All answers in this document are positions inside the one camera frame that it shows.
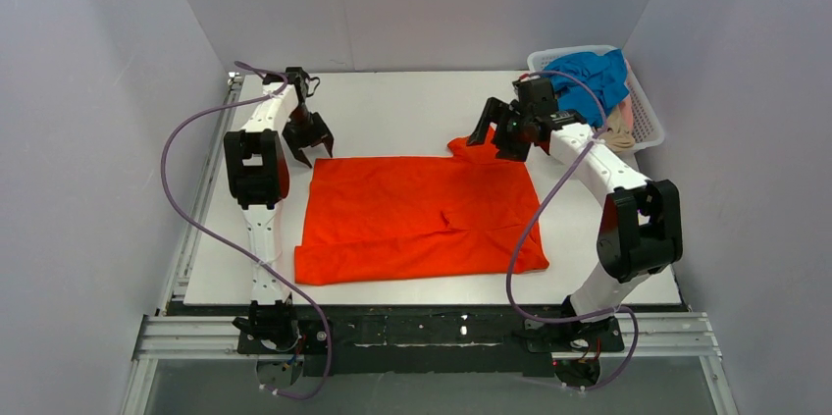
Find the orange t shirt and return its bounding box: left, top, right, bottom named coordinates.
left=294, top=137, right=549, bottom=285

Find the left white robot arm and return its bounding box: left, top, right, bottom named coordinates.
left=223, top=67, right=335, bottom=353

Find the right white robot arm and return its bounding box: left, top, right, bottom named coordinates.
left=467, top=72, right=683, bottom=327

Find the blue t shirt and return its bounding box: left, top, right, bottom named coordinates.
left=543, top=49, right=630, bottom=128

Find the beige t shirt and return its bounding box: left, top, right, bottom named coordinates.
left=600, top=109, right=636, bottom=153

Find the pink t shirt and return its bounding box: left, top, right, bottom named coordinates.
left=616, top=92, right=634, bottom=133

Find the white plastic basket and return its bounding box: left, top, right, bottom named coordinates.
left=526, top=44, right=665, bottom=152

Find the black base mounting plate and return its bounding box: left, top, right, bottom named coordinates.
left=232, top=303, right=626, bottom=381

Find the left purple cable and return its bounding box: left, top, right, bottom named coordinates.
left=159, top=61, right=334, bottom=401

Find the purple cable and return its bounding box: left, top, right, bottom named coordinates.
left=505, top=69, right=640, bottom=393
left=159, top=61, right=334, bottom=401

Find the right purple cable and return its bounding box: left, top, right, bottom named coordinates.
left=505, top=69, right=640, bottom=393

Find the aluminium frame rail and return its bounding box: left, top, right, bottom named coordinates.
left=120, top=73, right=739, bottom=415

